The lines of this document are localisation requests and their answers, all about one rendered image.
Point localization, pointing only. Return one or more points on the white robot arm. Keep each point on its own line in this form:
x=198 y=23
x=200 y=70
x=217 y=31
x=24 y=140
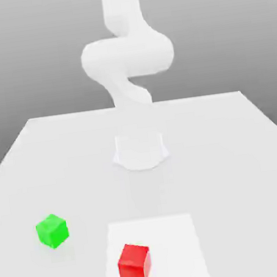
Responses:
x=127 y=56

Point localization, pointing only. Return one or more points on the small green cube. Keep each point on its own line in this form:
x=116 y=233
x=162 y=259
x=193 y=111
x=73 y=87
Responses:
x=52 y=231

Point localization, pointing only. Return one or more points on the small red cube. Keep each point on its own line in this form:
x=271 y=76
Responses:
x=133 y=264

